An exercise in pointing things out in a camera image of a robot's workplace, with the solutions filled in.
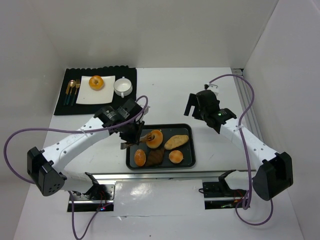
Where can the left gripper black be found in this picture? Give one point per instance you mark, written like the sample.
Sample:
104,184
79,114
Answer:
132,135

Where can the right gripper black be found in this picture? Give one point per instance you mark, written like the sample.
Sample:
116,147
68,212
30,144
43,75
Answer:
195,106

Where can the metal tongs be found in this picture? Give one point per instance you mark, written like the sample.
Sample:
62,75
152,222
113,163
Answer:
143,139

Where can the orange donut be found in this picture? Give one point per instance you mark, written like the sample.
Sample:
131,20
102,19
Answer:
156,139
96,82

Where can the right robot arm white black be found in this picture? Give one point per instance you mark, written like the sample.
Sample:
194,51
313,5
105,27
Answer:
274,171

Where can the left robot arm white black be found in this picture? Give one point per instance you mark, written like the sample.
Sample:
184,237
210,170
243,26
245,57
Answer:
46,167

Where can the oblong tan bread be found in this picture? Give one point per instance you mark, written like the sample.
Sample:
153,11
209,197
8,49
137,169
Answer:
176,141

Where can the sesame bun orange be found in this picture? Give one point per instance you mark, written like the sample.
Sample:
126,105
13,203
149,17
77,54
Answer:
140,158

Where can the brown chocolate croissant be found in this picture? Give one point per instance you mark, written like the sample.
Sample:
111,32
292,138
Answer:
155,157

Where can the round golden bun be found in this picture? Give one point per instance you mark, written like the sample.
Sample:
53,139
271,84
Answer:
176,156

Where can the white square plate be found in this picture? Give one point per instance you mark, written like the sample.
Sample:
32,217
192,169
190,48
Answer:
88,96

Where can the black placemat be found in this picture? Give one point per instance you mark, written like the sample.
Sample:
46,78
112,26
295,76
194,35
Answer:
119,71

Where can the gold fork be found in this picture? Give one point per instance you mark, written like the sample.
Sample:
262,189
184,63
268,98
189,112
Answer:
77,86

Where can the gold spoon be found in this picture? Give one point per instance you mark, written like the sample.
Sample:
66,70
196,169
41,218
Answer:
70,91

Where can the gold knife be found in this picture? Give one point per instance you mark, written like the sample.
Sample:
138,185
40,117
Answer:
67,92

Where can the white cup with handle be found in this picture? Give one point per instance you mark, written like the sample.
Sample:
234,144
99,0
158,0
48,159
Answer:
123,87

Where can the aluminium rail right side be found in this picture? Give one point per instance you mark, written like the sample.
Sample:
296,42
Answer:
250,118

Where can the aluminium rail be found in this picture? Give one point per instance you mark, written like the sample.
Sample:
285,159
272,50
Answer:
164,175
250,118

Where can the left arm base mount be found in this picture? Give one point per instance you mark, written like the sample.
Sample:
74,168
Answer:
100,196

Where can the aluminium rail front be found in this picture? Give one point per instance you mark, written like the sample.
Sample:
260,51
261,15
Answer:
164,175

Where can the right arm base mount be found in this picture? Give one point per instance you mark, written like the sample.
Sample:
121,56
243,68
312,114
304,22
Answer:
218,195

